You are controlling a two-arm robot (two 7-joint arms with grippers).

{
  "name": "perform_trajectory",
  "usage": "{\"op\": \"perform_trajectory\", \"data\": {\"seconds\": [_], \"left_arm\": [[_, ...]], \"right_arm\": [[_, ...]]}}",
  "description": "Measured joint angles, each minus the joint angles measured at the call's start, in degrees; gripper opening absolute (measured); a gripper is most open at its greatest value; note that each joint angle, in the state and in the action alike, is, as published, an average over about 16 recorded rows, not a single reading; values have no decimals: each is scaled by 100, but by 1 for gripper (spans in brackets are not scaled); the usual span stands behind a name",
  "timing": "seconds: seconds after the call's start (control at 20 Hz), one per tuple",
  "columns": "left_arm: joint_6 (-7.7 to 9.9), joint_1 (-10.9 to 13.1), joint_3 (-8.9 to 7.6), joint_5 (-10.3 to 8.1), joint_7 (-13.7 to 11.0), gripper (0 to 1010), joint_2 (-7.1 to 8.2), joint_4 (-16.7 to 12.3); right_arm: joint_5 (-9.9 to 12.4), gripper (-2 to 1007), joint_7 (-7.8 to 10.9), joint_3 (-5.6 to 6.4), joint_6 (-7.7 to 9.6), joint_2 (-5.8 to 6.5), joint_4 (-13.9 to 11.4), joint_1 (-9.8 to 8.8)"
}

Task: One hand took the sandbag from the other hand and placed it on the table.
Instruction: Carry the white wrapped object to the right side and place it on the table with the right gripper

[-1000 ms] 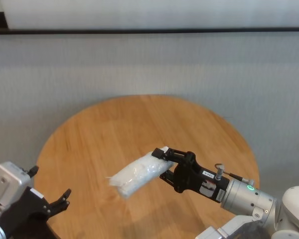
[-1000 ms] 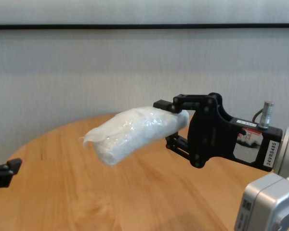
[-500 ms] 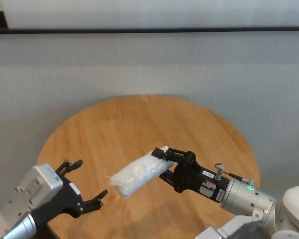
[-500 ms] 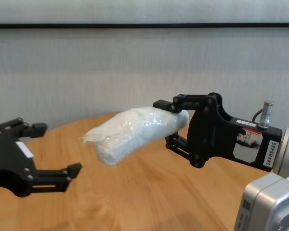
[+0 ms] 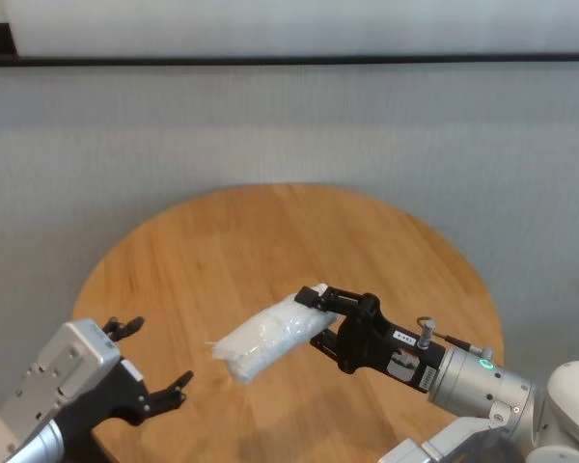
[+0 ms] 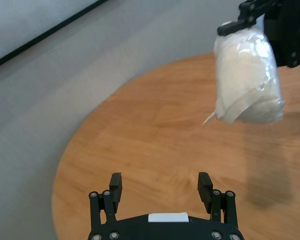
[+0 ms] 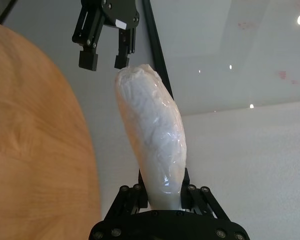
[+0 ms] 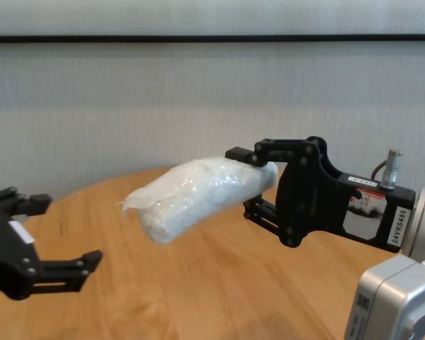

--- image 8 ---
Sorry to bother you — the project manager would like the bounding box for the black wall baseboard strip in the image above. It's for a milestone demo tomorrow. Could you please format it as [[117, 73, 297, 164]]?
[[0, 33, 425, 45]]

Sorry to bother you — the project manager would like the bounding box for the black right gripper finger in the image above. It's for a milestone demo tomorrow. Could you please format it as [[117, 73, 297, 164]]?
[[241, 191, 281, 240], [225, 137, 311, 169]]

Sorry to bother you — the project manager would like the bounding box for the white plastic-wrapped sandbag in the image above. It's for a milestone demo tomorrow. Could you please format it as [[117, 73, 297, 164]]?
[[118, 154, 280, 247]]

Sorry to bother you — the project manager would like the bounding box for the silver cable connector plug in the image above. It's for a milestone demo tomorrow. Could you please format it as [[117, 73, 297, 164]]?
[[370, 148, 405, 188]]

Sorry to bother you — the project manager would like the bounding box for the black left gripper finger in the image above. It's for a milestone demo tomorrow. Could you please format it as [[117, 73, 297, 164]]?
[[30, 249, 104, 295], [0, 186, 54, 217]]

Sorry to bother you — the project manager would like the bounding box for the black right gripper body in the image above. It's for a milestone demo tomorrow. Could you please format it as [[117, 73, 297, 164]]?
[[273, 135, 417, 254]]

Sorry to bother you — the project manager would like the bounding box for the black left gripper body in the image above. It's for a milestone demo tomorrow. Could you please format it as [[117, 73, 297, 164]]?
[[0, 201, 45, 302]]

